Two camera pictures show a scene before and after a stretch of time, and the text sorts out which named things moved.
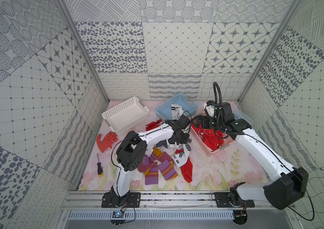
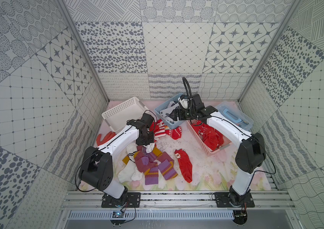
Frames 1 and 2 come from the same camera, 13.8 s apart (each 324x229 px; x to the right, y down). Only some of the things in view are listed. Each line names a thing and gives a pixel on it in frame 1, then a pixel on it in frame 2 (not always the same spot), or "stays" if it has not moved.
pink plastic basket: x=227 y=140 stays
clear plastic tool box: x=239 y=114 stays
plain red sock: x=187 y=170 stays
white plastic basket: x=126 y=115 stays
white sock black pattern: x=180 y=159 -> x=166 y=113
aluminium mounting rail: x=78 y=200 stays
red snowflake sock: x=212 y=139 stays
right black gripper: x=198 y=118 -> x=180 y=111
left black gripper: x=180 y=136 -> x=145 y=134
